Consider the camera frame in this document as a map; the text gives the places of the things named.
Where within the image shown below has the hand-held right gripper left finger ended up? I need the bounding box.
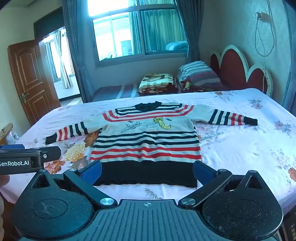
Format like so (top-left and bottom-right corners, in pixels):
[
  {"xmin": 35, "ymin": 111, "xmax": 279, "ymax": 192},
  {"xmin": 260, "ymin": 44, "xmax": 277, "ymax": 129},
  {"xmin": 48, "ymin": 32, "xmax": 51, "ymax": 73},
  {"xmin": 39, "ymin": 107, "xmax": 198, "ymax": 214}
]
[{"xmin": 30, "ymin": 160, "xmax": 118, "ymax": 207}]

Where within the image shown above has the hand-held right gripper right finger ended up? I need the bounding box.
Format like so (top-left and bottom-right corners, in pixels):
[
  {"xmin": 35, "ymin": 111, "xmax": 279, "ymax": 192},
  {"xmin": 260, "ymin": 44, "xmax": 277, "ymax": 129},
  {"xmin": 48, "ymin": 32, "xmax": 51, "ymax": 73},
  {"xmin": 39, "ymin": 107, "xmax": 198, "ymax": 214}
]
[{"xmin": 179, "ymin": 160, "xmax": 266, "ymax": 208}]

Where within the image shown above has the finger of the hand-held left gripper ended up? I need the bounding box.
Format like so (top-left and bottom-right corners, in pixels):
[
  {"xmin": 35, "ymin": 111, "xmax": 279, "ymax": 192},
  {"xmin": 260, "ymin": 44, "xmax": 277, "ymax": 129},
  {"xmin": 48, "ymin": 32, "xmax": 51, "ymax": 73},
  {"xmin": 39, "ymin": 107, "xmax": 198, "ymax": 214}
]
[
  {"xmin": 42, "ymin": 146, "xmax": 62, "ymax": 162},
  {"xmin": 0, "ymin": 144, "xmax": 25, "ymax": 151}
]

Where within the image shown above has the striped knit sweater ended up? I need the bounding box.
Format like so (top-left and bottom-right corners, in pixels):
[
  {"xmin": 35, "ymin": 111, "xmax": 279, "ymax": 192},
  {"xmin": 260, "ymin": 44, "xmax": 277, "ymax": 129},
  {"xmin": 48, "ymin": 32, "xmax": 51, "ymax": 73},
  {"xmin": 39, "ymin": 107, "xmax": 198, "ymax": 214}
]
[{"xmin": 45, "ymin": 101, "xmax": 258, "ymax": 189}]

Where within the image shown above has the person's left hand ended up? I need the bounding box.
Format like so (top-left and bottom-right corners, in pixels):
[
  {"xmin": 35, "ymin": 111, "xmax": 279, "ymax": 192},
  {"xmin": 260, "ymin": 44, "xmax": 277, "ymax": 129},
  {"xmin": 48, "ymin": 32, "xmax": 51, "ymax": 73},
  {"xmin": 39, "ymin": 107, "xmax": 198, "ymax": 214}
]
[{"xmin": 0, "ymin": 175, "xmax": 11, "ymax": 189}]

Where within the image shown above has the floral bed sheet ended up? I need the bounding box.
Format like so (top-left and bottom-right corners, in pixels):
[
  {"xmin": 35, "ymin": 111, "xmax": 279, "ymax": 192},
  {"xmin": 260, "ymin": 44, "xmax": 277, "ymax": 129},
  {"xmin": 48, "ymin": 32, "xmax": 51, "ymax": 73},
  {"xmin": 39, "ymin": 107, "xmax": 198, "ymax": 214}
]
[{"xmin": 0, "ymin": 87, "xmax": 296, "ymax": 216}]

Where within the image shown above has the brown wooden door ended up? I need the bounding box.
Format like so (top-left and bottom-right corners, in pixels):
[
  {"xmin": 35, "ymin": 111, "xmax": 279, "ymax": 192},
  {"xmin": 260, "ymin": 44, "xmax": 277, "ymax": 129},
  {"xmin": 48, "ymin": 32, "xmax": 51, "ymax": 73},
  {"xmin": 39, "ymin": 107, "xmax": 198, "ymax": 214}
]
[{"xmin": 7, "ymin": 39, "xmax": 61, "ymax": 114}]

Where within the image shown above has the grey striped bed sheet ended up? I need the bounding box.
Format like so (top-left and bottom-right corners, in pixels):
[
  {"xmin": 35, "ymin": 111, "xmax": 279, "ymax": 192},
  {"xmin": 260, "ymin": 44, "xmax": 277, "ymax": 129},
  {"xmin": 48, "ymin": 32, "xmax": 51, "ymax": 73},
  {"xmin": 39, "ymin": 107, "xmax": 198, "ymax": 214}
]
[{"xmin": 92, "ymin": 84, "xmax": 140, "ymax": 102}]

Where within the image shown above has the red printed folded blanket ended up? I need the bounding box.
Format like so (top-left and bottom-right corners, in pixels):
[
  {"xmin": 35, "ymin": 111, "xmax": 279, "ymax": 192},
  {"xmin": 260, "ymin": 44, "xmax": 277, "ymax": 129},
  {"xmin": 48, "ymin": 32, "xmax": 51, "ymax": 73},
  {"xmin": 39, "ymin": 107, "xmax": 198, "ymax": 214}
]
[{"xmin": 181, "ymin": 79, "xmax": 223, "ymax": 93}]

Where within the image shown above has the white sheer curtain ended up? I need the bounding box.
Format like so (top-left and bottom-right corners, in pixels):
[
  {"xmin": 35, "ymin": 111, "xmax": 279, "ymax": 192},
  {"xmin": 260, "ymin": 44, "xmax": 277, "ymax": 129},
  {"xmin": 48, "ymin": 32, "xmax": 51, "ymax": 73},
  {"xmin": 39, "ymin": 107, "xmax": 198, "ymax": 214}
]
[{"xmin": 54, "ymin": 30, "xmax": 73, "ymax": 89}]

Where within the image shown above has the striped pillow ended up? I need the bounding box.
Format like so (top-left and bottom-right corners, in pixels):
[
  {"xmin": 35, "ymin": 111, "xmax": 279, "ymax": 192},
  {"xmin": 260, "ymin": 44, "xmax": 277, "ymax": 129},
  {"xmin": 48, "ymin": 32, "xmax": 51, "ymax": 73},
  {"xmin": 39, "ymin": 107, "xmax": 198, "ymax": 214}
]
[{"xmin": 178, "ymin": 61, "xmax": 222, "ymax": 87}]

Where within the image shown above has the folded cream printed blanket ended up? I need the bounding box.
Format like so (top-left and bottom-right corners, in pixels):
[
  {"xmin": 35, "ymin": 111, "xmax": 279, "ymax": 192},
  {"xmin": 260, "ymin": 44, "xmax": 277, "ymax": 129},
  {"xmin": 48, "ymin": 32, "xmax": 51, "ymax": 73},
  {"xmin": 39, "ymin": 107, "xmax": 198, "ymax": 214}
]
[{"xmin": 137, "ymin": 73, "xmax": 179, "ymax": 96}]

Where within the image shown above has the red heart-shaped headboard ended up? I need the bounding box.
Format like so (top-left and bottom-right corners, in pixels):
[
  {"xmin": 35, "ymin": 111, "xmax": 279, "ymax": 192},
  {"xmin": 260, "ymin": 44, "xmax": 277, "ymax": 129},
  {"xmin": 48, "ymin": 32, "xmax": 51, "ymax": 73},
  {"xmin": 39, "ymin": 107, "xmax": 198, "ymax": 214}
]
[{"xmin": 210, "ymin": 45, "xmax": 274, "ymax": 96}]

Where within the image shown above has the long grey-blue curtain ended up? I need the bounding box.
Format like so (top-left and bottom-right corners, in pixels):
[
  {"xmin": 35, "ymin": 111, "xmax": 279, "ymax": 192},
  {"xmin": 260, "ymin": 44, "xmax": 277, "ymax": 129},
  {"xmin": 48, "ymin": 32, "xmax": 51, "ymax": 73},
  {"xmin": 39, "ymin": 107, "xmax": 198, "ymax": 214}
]
[{"xmin": 62, "ymin": 0, "xmax": 95, "ymax": 103}]

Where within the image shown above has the teal quilt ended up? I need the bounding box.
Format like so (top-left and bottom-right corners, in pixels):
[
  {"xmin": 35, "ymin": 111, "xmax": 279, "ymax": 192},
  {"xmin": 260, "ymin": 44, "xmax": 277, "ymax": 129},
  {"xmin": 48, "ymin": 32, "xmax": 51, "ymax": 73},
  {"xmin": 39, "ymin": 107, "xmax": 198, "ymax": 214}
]
[{"xmin": 165, "ymin": 40, "xmax": 188, "ymax": 52}]

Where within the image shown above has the sliding glass window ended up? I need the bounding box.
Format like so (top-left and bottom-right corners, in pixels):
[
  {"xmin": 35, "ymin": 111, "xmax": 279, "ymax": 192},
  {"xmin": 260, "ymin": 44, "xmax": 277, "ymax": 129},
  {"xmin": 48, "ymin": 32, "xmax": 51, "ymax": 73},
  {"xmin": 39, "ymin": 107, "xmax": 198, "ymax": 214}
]
[{"xmin": 87, "ymin": 0, "xmax": 189, "ymax": 68}]

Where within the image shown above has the short grey-blue curtain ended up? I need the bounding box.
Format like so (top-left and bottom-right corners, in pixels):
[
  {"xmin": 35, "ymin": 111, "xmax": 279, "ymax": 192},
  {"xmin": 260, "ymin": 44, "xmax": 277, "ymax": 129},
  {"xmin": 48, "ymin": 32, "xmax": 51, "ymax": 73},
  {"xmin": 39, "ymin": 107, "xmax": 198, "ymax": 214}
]
[{"xmin": 176, "ymin": 0, "xmax": 201, "ymax": 64}]

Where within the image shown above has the teal window curtain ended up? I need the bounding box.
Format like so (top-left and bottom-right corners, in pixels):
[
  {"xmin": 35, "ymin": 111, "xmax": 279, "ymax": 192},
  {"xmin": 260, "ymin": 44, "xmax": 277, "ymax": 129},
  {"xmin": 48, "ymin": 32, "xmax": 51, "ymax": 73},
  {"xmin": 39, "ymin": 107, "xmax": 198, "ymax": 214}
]
[{"xmin": 129, "ymin": 0, "xmax": 187, "ymax": 55}]

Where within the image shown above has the white cable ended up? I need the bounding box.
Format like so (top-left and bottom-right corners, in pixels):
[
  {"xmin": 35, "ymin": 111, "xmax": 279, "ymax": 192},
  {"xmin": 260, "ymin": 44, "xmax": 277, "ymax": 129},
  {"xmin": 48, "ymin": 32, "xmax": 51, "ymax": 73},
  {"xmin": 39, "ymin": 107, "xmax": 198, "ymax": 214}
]
[{"xmin": 254, "ymin": 0, "xmax": 276, "ymax": 93}]

